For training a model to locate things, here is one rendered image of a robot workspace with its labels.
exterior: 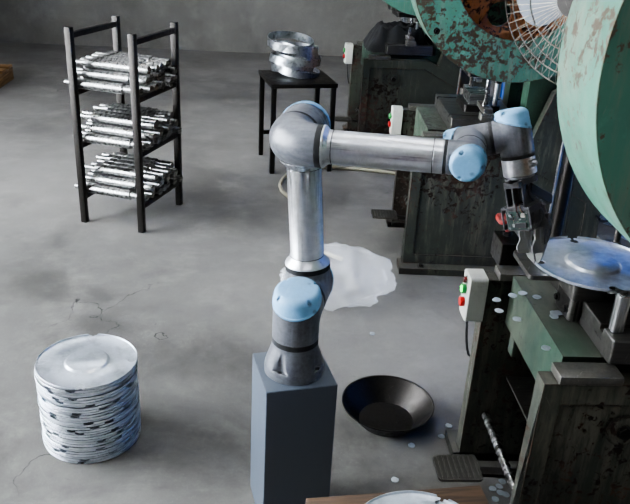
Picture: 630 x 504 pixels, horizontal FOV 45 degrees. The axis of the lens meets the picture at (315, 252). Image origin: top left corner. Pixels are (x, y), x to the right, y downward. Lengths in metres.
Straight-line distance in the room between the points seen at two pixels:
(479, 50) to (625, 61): 1.83
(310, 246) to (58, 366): 0.87
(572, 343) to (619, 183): 0.62
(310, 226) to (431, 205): 1.61
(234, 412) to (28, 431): 0.64
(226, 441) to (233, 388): 0.28
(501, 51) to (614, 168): 1.82
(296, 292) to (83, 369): 0.76
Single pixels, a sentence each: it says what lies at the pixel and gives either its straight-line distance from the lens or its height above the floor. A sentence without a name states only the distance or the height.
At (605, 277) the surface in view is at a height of 0.78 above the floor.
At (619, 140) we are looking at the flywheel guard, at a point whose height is 1.22.
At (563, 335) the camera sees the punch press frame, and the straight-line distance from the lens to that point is 1.85.
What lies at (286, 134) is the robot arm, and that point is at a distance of 1.67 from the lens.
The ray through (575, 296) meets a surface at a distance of 1.88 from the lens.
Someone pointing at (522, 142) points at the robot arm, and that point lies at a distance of 1.74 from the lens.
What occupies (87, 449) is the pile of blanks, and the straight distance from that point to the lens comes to 2.36.
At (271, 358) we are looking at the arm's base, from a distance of 1.89.
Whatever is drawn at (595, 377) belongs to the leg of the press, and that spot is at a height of 0.64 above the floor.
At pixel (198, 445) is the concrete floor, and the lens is 2.41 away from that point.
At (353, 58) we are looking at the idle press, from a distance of 5.42.
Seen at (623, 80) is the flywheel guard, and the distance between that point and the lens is 1.24.
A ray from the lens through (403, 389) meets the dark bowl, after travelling 2.61.
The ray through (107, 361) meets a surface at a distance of 2.33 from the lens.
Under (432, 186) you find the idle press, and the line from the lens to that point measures 3.38.
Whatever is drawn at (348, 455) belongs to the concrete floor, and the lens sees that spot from 2.39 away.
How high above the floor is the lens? 1.54
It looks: 25 degrees down
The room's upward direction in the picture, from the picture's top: 3 degrees clockwise
